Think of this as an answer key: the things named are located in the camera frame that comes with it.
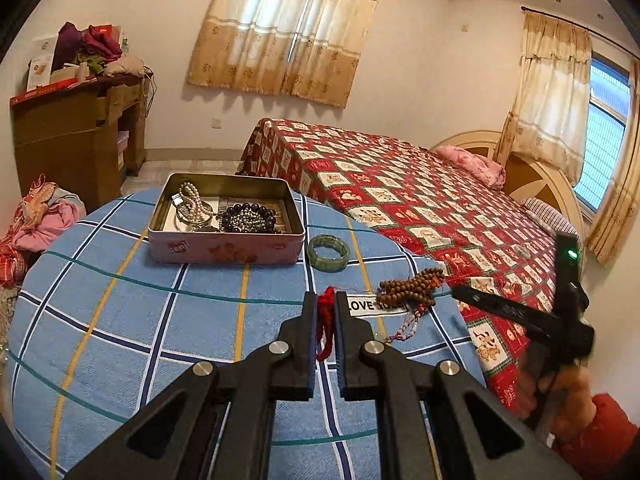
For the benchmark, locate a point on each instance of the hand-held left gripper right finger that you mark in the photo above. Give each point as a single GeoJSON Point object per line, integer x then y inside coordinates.
{"type": "Point", "coordinates": [350, 355]}

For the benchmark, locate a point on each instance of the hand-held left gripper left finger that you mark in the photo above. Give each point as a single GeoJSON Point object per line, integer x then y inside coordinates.
{"type": "Point", "coordinates": [300, 350]}

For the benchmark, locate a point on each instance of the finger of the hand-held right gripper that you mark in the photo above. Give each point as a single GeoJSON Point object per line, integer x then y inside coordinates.
{"type": "Point", "coordinates": [500, 307]}

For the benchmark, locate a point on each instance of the red tassel jade pendant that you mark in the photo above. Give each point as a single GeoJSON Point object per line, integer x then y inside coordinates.
{"type": "Point", "coordinates": [326, 320]}

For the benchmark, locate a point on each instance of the pink metal tin box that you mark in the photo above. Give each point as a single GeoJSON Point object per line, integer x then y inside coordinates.
{"type": "Point", "coordinates": [225, 250]}

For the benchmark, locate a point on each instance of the silver bangle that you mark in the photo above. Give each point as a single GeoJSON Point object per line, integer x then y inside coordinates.
{"type": "Point", "coordinates": [182, 220]}

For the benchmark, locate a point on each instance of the person's right forearm red sleeve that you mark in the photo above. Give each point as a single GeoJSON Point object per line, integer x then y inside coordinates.
{"type": "Point", "coordinates": [610, 435]}

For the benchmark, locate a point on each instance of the person's right hand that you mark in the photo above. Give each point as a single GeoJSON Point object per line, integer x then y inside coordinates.
{"type": "Point", "coordinates": [575, 400]}

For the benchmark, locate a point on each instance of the striped pillow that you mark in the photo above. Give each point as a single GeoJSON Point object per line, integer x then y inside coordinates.
{"type": "Point", "coordinates": [547, 212]}

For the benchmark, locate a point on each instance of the green jade bangle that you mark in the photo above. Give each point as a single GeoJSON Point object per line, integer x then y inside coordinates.
{"type": "Point", "coordinates": [314, 255]}

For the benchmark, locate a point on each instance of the beige curtain by window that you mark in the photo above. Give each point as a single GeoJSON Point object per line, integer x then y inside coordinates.
{"type": "Point", "coordinates": [617, 210]}

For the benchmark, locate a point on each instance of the cream wooden headboard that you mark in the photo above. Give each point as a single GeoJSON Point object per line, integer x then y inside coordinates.
{"type": "Point", "coordinates": [535, 180]}

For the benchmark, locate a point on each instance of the pink pillow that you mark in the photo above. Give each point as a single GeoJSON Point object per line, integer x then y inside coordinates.
{"type": "Point", "coordinates": [472, 165]}

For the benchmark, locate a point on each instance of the blue plaid blanket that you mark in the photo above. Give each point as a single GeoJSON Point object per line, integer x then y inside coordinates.
{"type": "Point", "coordinates": [150, 340]}

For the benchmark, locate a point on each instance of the red patchwork bed quilt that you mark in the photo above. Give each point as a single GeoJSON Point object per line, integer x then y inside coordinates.
{"type": "Point", "coordinates": [400, 190]}

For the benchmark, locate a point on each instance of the window with grille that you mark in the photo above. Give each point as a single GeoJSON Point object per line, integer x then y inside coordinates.
{"type": "Point", "coordinates": [602, 125]}

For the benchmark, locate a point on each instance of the narrow beige patterned curtain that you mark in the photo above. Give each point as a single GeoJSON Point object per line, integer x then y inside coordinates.
{"type": "Point", "coordinates": [550, 100]}

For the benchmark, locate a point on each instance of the pink plastic storage box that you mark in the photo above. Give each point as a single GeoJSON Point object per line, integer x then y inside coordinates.
{"type": "Point", "coordinates": [122, 150]}

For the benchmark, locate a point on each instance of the dark curtain rod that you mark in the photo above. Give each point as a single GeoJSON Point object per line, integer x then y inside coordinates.
{"type": "Point", "coordinates": [575, 25]}

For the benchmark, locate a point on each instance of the pile of pink clothes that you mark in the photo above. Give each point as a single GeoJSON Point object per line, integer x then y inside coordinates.
{"type": "Point", "coordinates": [45, 215]}

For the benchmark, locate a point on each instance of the brown wooden cabinet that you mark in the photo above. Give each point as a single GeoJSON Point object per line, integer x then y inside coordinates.
{"type": "Point", "coordinates": [65, 145]}

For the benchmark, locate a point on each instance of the wide beige patterned curtain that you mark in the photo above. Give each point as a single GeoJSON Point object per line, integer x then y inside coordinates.
{"type": "Point", "coordinates": [285, 35]}

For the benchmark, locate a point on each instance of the pile of clothes on cabinet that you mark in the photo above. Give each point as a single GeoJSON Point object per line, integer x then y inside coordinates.
{"type": "Point", "coordinates": [100, 47]}

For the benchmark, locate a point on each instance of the flat red box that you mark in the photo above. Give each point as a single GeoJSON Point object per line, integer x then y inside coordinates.
{"type": "Point", "coordinates": [40, 94]}

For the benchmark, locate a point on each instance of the white printed box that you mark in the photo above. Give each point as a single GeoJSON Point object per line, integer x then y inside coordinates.
{"type": "Point", "coordinates": [40, 65]}

